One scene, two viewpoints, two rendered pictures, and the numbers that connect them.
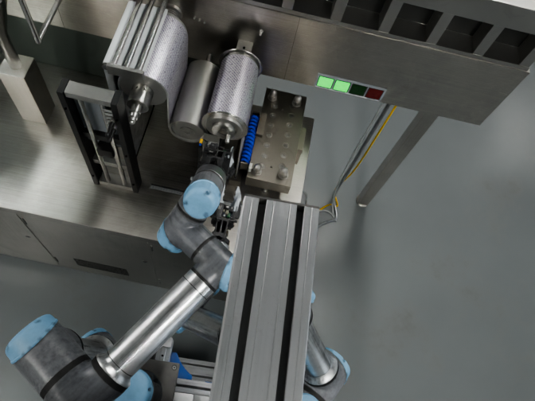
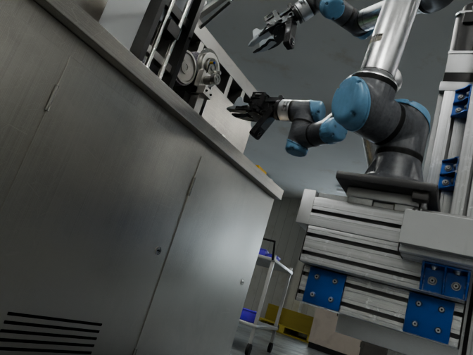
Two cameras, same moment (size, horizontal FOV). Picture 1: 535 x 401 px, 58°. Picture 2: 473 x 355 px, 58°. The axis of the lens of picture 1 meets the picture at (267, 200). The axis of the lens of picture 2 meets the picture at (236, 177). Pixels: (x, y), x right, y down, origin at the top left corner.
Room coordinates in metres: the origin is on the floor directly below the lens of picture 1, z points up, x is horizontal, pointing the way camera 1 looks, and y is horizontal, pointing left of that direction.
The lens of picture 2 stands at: (-0.33, 1.21, 0.48)
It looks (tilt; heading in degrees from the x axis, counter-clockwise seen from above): 14 degrees up; 310
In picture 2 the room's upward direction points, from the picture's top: 18 degrees clockwise
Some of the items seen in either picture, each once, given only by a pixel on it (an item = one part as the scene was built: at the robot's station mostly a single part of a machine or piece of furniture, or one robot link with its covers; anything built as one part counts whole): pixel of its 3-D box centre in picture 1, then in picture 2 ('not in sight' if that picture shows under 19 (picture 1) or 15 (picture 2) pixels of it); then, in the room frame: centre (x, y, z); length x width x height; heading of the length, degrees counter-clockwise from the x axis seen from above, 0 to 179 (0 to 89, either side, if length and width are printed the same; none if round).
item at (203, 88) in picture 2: (208, 165); (196, 109); (0.77, 0.23, 1.05); 0.06 x 0.05 x 0.31; 6
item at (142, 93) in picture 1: (140, 98); not in sight; (0.77, 0.45, 1.33); 0.06 x 0.06 x 0.06; 6
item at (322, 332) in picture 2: not in sight; (373, 341); (2.28, -6.93, 0.40); 2.11 x 1.71 x 0.79; 99
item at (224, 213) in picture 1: (221, 224); (266, 108); (0.56, 0.11, 1.12); 0.12 x 0.08 x 0.09; 6
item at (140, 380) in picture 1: (130, 389); (401, 131); (0.03, 0.21, 0.98); 0.13 x 0.12 x 0.14; 63
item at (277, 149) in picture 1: (276, 138); not in sight; (1.00, 0.04, 1.00); 0.40 x 0.16 x 0.06; 6
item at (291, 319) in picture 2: not in sight; (291, 322); (4.11, -7.24, 0.24); 1.35 x 0.93 x 0.49; 9
